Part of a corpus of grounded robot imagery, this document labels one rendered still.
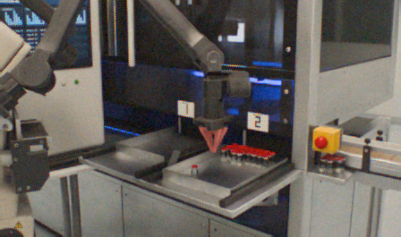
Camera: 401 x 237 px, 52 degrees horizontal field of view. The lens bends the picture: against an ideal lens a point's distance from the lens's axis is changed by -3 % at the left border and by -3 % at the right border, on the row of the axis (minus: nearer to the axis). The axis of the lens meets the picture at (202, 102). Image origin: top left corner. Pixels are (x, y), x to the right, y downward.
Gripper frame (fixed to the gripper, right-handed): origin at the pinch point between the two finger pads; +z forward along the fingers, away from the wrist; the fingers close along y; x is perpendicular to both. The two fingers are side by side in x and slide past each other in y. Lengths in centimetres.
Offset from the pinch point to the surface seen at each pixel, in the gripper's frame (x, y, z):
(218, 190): -1.4, 0.8, 12.4
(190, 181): 9.3, 0.9, 12.3
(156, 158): 32.7, 10.1, 12.3
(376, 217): -33, 50, 31
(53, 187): 149, 38, 62
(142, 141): 54, 24, 13
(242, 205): -9.6, 0.5, 14.4
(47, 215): 159, 38, 84
